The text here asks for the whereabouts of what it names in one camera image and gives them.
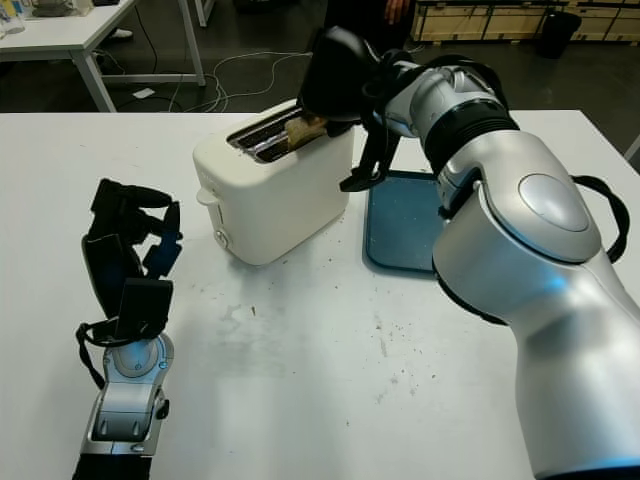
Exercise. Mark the blue plastic tray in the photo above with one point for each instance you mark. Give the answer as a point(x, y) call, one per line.
point(400, 225)

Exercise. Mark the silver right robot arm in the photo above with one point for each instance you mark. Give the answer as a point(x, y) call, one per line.
point(525, 250)

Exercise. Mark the white desk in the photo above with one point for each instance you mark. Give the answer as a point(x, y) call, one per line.
point(50, 42)

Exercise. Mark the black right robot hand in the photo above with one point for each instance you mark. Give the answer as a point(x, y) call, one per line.
point(335, 75)

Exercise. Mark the white desk leg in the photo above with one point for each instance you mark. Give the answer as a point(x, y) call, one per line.
point(206, 11)

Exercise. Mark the toasted bread slice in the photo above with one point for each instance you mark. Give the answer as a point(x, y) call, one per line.
point(302, 132)

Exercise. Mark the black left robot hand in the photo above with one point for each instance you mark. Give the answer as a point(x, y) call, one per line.
point(107, 270)

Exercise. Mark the person in black trousers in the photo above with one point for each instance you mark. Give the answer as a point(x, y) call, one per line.
point(370, 20)

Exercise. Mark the white toaster dial knob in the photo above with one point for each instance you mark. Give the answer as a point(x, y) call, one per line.
point(223, 239)

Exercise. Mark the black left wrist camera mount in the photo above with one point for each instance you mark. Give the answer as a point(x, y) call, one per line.
point(145, 305)

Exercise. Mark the white two-slot toaster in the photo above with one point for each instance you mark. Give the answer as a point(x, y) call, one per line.
point(280, 210)

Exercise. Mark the clear plastic cup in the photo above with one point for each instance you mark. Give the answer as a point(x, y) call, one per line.
point(12, 17)

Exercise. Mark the black waste bin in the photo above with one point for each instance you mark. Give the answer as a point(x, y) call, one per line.
point(560, 35)

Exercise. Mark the white paper sheet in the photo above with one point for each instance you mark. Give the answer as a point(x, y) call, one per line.
point(144, 93)

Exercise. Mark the white toaster lever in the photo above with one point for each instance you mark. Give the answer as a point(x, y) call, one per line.
point(207, 196)

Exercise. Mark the wooden crates row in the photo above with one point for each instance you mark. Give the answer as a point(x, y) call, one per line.
point(475, 25)

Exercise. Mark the white shoe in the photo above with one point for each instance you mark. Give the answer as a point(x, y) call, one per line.
point(122, 33)

